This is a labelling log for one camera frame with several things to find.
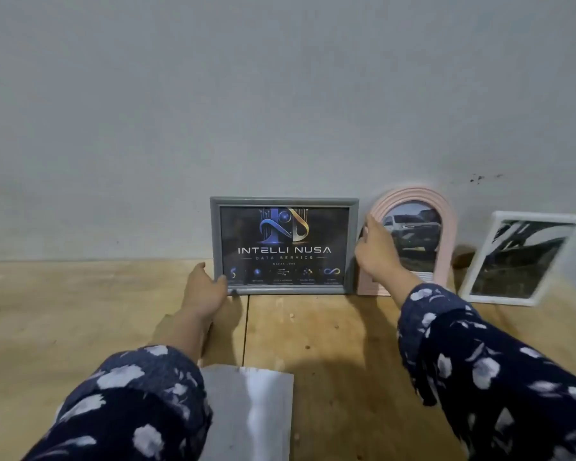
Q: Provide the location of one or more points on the pink arched photo frame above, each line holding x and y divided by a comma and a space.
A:
449, 235

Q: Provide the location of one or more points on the person's left forearm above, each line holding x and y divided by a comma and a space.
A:
139, 403

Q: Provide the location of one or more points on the white logo print paper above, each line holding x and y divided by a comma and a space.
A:
249, 412

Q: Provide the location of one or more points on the person's right hand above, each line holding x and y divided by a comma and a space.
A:
377, 254

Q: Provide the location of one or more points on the person's left hand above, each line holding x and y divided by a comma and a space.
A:
204, 292

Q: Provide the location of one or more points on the person's right forearm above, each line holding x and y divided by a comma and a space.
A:
485, 369

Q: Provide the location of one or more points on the white picture frame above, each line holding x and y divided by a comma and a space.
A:
499, 300

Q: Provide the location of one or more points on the grey framed Intelli Nusa sign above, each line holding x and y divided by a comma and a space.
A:
283, 202

